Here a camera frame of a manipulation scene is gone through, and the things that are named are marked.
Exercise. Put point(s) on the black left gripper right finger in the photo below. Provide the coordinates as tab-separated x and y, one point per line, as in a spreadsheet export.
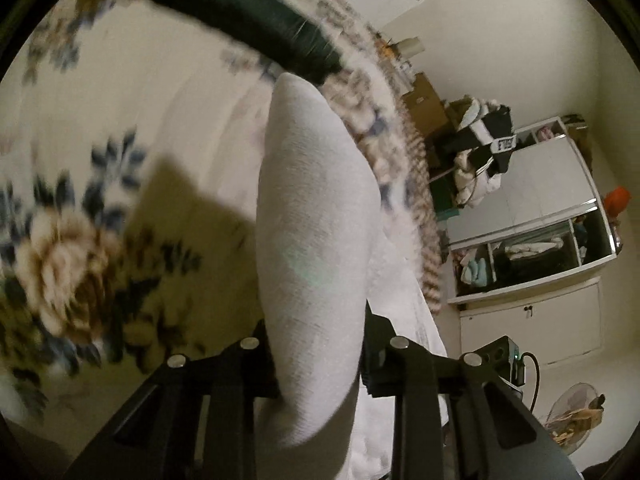
454	418

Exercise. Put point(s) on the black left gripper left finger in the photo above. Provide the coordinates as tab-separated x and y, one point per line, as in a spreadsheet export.
191	419

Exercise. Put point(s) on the white pants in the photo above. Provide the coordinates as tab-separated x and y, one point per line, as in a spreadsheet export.
324	263

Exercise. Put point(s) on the white wardrobe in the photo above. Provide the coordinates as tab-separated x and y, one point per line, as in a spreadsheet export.
525	262

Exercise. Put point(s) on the clothes pile on chair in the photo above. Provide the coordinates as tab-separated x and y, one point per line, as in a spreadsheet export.
476	151

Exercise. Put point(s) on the floral bed blanket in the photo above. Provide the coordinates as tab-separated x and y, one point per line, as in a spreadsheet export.
131	141

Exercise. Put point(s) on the brown cardboard box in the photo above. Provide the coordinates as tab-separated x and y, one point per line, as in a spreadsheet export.
426	109

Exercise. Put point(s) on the folded dark jeans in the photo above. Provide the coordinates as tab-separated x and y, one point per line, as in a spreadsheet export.
273	29

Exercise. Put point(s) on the black device with cable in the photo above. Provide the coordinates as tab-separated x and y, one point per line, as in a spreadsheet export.
506	358

